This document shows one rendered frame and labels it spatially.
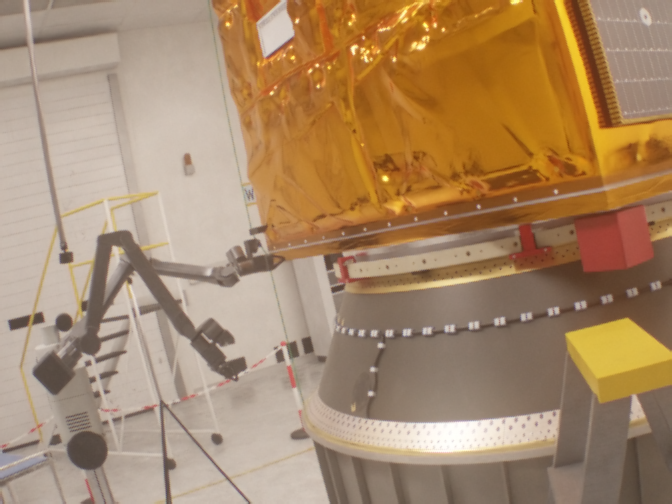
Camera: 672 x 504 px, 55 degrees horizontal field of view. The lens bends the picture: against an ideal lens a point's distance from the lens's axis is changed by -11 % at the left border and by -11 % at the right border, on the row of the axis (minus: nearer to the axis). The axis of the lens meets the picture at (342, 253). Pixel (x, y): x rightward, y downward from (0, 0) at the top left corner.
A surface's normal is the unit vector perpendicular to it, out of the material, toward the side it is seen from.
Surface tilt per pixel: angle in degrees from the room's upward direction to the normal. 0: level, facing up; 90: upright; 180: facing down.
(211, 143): 90
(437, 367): 62
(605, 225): 90
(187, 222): 90
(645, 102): 90
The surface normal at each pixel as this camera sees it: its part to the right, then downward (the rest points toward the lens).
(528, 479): -0.41, 0.13
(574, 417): -0.15, 0.14
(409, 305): -0.76, -0.28
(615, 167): 0.50, 0.00
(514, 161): -0.84, 0.24
